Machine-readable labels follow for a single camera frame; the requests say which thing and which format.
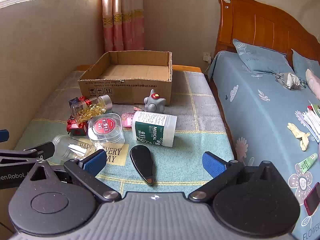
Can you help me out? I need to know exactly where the pink keychain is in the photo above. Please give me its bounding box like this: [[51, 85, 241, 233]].
[[121, 106, 142, 128]]

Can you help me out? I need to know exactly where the cardboard box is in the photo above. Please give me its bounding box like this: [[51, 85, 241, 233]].
[[77, 51, 173, 105]]

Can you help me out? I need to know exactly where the blue floral pillow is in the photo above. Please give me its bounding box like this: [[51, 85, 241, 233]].
[[232, 39, 294, 74], [291, 49, 320, 80]]

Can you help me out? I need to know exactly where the red phone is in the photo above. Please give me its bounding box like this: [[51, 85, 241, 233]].
[[304, 182, 320, 216]]

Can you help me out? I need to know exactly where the grey cloth bundle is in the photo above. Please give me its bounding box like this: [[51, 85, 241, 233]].
[[275, 72, 307, 90]]

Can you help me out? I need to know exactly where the grey and teal plaid blanket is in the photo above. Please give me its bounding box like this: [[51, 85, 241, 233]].
[[14, 70, 235, 198]]

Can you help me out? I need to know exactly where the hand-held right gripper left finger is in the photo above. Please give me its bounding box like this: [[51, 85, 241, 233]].
[[24, 149, 123, 203]]

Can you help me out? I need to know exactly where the green tube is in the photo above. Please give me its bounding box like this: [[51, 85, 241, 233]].
[[296, 153, 318, 173]]

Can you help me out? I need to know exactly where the clear container with red lid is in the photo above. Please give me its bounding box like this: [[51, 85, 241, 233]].
[[87, 113, 125, 150]]

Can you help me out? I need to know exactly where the wooden bench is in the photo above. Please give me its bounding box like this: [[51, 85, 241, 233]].
[[75, 64, 203, 74]]

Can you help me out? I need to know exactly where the red toy car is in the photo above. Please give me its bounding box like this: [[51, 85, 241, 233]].
[[66, 115, 88, 137]]

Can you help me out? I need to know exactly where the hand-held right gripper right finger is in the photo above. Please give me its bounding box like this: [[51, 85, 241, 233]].
[[188, 151, 290, 203]]

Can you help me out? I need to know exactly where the white plastic bottle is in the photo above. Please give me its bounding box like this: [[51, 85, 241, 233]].
[[131, 111, 178, 147]]

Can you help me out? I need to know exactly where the pink patterned curtain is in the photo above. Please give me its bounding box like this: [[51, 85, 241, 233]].
[[101, 0, 145, 53]]

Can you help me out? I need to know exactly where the stack of papers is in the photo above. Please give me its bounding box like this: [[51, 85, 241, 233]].
[[301, 104, 320, 143]]

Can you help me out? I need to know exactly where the clear bottle of yellow capsules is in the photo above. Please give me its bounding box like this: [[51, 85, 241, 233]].
[[71, 94, 113, 117]]

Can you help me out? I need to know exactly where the cream rubber glove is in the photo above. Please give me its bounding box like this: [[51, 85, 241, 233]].
[[287, 122, 311, 152]]

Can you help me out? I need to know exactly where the grey toy figure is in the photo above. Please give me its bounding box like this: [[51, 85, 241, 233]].
[[143, 89, 167, 113]]

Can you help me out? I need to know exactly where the pink cushion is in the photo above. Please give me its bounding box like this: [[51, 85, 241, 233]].
[[305, 69, 320, 93]]

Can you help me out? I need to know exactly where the bed with blue floral sheet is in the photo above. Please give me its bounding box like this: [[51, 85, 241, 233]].
[[207, 50, 320, 240]]

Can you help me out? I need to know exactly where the wooden headboard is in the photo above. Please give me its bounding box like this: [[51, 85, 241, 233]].
[[214, 0, 320, 68]]

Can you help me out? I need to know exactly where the clear glass jar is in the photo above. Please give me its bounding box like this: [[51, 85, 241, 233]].
[[52, 135, 87, 165]]

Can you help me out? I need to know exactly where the black glossy oval tool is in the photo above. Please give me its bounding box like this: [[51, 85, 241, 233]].
[[129, 145, 155, 187]]

